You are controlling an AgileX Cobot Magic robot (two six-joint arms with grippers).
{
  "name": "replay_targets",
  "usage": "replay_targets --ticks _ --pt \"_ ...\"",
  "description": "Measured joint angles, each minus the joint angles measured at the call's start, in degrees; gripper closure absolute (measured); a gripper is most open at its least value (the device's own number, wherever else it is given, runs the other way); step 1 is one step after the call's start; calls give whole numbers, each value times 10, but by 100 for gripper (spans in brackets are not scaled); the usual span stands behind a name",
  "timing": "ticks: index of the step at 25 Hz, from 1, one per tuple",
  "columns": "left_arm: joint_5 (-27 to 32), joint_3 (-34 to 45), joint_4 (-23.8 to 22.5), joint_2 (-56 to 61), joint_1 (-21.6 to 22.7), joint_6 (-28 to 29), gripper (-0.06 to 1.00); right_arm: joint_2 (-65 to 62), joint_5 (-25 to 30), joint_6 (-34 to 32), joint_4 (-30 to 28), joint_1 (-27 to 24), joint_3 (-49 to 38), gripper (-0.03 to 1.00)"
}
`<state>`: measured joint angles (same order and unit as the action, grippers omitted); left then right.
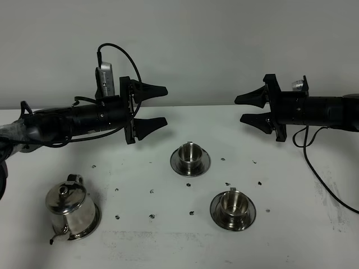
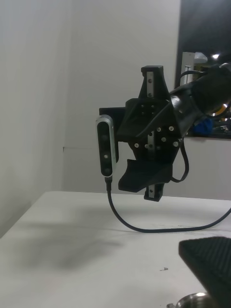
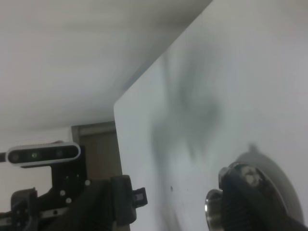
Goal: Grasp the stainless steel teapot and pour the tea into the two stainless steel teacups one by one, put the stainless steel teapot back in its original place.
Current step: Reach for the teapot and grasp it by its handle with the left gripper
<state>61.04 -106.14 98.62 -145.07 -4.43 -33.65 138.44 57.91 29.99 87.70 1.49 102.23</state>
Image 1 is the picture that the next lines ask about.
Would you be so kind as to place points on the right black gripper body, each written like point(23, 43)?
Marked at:
point(286, 107)

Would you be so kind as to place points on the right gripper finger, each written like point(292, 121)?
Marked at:
point(260, 121)
point(256, 98)

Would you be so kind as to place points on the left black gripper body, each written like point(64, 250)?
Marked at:
point(116, 111)

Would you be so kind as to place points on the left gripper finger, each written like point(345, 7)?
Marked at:
point(144, 127)
point(144, 91)

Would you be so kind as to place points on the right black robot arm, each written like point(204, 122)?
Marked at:
point(330, 111)

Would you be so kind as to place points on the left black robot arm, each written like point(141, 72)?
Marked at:
point(87, 119)

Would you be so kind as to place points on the far stainless steel teacup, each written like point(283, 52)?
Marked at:
point(189, 155)

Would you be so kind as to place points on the stainless steel teacup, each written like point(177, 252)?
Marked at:
point(189, 155)
point(234, 203)

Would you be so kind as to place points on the far stainless steel saucer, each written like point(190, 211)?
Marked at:
point(201, 169)

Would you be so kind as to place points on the near stainless steel teacup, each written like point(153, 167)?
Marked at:
point(234, 203)

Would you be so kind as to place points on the near stainless steel saucer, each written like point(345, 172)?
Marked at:
point(230, 223)

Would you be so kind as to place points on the stainless steel teapot saucer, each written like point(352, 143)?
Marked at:
point(84, 220)

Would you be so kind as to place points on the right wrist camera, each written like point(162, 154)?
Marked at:
point(300, 85)

